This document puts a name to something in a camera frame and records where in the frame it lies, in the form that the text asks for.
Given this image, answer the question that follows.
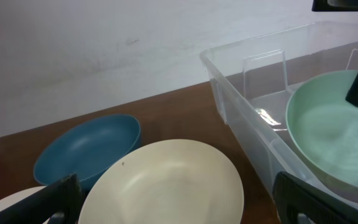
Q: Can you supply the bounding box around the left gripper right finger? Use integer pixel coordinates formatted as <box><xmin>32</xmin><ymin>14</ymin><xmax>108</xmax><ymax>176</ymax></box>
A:
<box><xmin>272</xmin><ymin>171</ymin><xmax>358</xmax><ymax>224</ymax></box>

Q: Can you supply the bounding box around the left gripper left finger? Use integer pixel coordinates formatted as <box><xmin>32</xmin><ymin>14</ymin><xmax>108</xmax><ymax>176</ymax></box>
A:
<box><xmin>0</xmin><ymin>174</ymin><xmax>83</xmax><ymax>224</ymax></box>

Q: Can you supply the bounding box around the mint green bowl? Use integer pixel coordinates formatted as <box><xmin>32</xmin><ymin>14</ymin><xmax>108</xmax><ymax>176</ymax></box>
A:
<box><xmin>285</xmin><ymin>70</ymin><xmax>358</xmax><ymax>203</ymax></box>

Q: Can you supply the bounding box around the beige plate far left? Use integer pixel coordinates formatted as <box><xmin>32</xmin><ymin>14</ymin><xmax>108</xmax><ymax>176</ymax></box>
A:
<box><xmin>0</xmin><ymin>186</ymin><xmax>45</xmax><ymax>224</ymax></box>

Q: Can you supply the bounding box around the dark blue plate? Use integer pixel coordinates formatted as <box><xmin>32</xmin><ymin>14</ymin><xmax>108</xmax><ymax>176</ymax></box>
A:
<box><xmin>33</xmin><ymin>114</ymin><xmax>141</xmax><ymax>190</ymax></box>

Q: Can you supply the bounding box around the clear plastic storage bin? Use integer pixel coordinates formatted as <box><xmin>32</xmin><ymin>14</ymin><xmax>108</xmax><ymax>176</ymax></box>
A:
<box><xmin>200</xmin><ymin>22</ymin><xmax>358</xmax><ymax>210</ymax></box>

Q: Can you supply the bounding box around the beige plate near bin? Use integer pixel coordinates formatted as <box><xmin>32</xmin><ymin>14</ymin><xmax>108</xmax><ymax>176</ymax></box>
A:
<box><xmin>78</xmin><ymin>139</ymin><xmax>244</xmax><ymax>224</ymax></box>

